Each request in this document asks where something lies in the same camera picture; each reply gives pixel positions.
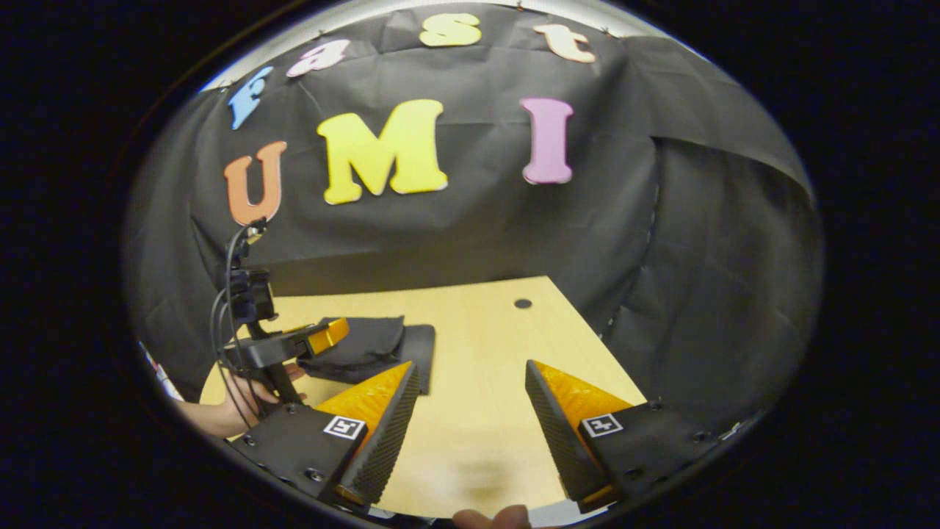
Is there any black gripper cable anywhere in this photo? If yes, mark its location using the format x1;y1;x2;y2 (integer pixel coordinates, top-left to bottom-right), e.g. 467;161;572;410
210;220;258;427

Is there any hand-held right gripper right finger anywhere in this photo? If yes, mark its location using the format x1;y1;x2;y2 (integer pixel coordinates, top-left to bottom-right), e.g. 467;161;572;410
525;360;724;514

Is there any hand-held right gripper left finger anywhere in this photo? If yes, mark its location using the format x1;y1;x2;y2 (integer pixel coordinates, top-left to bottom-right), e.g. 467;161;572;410
231;360;422;508

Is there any black backdrop cloth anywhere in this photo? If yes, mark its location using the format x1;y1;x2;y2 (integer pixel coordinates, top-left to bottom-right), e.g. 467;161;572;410
125;4;823;434

